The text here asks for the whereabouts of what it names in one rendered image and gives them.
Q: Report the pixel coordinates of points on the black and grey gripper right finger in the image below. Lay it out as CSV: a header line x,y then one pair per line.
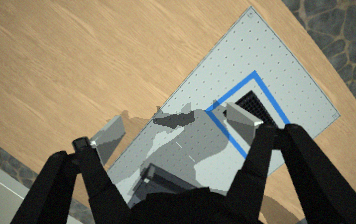
x,y
324,194

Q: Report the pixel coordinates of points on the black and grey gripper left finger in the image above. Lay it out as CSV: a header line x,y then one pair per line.
x,y
49,198

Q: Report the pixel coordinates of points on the blue tape outline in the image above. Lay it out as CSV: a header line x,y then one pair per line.
x,y
231,92

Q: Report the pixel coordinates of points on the black well plate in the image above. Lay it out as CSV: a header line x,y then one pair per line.
x,y
258,108

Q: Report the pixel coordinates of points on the pale grey perforated base plate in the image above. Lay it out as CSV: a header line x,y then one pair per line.
x,y
184,141

